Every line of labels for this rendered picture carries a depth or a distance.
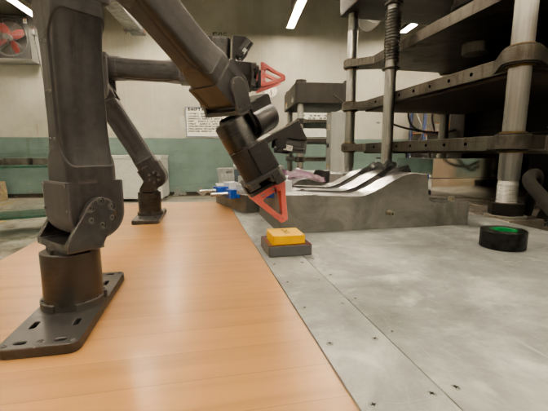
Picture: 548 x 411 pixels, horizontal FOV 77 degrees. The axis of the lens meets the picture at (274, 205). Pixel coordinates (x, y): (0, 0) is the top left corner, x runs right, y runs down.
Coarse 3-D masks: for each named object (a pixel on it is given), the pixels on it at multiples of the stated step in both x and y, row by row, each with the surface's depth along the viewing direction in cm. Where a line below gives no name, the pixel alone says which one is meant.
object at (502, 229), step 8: (480, 232) 68; (488, 232) 66; (496, 232) 65; (504, 232) 64; (512, 232) 64; (520, 232) 64; (480, 240) 68; (488, 240) 66; (496, 240) 65; (504, 240) 64; (512, 240) 64; (520, 240) 64; (488, 248) 66; (496, 248) 65; (504, 248) 64; (512, 248) 64; (520, 248) 64
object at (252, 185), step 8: (240, 152) 58; (248, 152) 58; (232, 160) 61; (240, 160) 59; (248, 160) 58; (240, 168) 60; (248, 168) 59; (256, 168) 59; (280, 168) 58; (248, 176) 59; (256, 176) 59; (264, 176) 57; (272, 176) 57; (248, 184) 57; (256, 184) 57
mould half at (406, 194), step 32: (288, 192) 81; (320, 192) 84; (352, 192) 86; (384, 192) 82; (416, 192) 84; (288, 224) 78; (320, 224) 80; (352, 224) 81; (384, 224) 83; (416, 224) 85; (448, 224) 87
